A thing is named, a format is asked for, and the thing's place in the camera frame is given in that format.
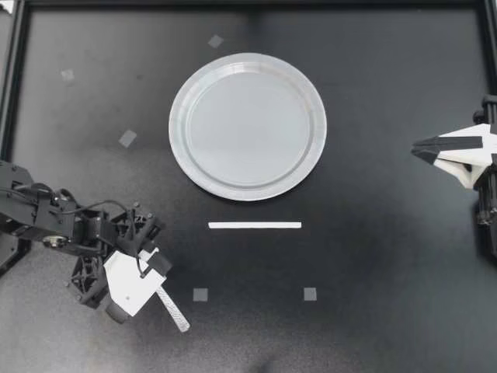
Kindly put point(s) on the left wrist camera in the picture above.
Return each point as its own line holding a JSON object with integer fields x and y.
{"x": 128, "y": 283}

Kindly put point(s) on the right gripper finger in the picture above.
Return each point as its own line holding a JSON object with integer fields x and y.
{"x": 454, "y": 165}
{"x": 458, "y": 140}

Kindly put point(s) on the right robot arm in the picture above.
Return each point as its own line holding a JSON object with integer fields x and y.
{"x": 487, "y": 217}

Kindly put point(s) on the silver metal fork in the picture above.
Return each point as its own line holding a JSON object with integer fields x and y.
{"x": 175, "y": 311}

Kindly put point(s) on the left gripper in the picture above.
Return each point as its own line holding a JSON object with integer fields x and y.
{"x": 132, "y": 229}

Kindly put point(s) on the white round plate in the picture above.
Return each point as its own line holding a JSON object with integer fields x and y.
{"x": 248, "y": 128}

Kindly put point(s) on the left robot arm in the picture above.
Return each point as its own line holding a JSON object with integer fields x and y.
{"x": 35, "y": 206}

